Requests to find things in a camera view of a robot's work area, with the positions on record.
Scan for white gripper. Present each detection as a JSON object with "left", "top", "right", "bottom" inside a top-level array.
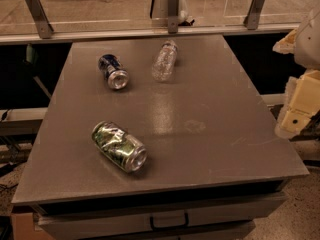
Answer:
[{"left": 272, "top": 7, "right": 320, "bottom": 139}]

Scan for green soda can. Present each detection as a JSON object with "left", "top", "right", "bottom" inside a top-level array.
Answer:
[{"left": 91, "top": 121, "right": 147, "bottom": 173}]

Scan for blue soda can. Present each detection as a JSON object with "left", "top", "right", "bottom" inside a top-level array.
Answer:
[{"left": 98, "top": 54, "right": 129, "bottom": 90}]

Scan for clear plastic bottle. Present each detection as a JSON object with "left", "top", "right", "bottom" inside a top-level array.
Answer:
[{"left": 151, "top": 40, "right": 178, "bottom": 82}]

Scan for grey table cabinet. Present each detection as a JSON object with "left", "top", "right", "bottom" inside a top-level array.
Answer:
[{"left": 13, "top": 35, "right": 307, "bottom": 240}]

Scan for middle metal bracket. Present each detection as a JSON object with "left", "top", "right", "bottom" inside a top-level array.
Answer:
[{"left": 167, "top": 0, "right": 179, "bottom": 34}]

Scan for black drawer handle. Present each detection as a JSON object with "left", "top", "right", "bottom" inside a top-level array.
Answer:
[{"left": 149, "top": 212, "right": 189, "bottom": 231}]

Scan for metal rail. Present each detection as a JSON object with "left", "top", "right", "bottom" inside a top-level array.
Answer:
[{"left": 0, "top": 23, "right": 299, "bottom": 45}]

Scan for left metal bracket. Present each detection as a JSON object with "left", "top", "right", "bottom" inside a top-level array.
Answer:
[{"left": 25, "top": 0, "right": 54, "bottom": 39}]

